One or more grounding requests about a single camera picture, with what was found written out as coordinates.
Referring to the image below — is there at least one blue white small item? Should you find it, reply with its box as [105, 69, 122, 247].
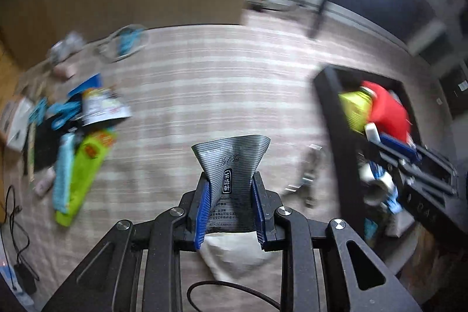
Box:
[359, 161, 402, 215]

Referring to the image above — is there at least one grey tea pouch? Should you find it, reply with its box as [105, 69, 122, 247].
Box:
[192, 135, 271, 234]

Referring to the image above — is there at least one white paper packet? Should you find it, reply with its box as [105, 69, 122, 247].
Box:
[198, 232, 275, 282]

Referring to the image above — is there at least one red pouch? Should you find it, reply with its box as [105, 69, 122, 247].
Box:
[361, 81, 411, 143]

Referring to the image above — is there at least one black storage tray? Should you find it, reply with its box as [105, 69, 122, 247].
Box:
[312, 65, 421, 236]

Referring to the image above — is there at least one yellow green mesh bag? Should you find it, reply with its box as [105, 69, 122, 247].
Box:
[339, 90, 372, 134]

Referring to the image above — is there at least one metal keyring clip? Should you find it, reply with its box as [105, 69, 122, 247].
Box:
[282, 144, 324, 208]

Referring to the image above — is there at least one lime green snack bag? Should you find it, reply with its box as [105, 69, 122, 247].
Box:
[55, 129, 116, 227]

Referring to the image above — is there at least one light blue tube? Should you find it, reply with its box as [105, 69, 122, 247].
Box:
[52, 132, 75, 214]

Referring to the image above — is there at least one white orange sachet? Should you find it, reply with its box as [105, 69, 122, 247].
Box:
[82, 87, 132, 126]

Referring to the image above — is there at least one blue card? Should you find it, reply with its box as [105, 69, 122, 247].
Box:
[68, 73, 103, 98]

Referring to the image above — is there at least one large blue clip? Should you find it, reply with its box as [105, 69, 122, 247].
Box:
[46, 101, 82, 131]

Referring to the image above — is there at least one bamboo chopsticks packet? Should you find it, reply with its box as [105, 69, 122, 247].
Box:
[27, 122, 37, 185]

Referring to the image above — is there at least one blue clothes peg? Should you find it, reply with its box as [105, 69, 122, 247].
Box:
[29, 97, 48, 126]

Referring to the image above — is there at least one pink cylinder container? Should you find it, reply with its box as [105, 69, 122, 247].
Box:
[52, 63, 78, 82]

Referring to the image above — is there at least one crumpled clear plastic wrap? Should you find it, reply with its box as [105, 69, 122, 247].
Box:
[47, 31, 86, 65]

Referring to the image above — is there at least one blue clip on cable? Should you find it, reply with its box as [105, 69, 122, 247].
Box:
[118, 28, 140, 55]

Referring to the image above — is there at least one black power cable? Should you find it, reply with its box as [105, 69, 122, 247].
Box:
[0, 184, 41, 295]

